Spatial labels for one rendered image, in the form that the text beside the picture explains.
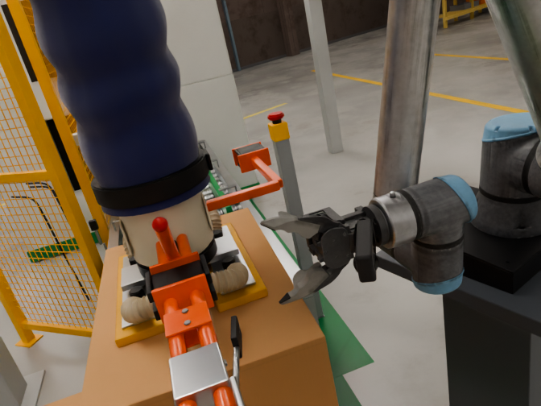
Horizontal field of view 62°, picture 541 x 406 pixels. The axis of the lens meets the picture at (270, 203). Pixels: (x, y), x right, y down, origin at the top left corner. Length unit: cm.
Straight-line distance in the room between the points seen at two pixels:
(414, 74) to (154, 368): 66
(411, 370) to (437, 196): 132
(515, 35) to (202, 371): 67
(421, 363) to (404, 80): 143
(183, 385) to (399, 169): 56
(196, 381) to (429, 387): 152
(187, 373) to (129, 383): 27
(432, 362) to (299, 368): 132
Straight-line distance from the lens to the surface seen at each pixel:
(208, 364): 56
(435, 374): 203
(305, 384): 82
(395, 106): 86
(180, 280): 72
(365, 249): 67
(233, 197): 100
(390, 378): 201
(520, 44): 85
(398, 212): 76
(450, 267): 86
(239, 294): 88
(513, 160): 116
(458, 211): 81
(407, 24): 85
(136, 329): 89
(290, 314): 83
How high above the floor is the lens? 144
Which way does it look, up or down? 23 degrees down
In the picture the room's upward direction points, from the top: 13 degrees counter-clockwise
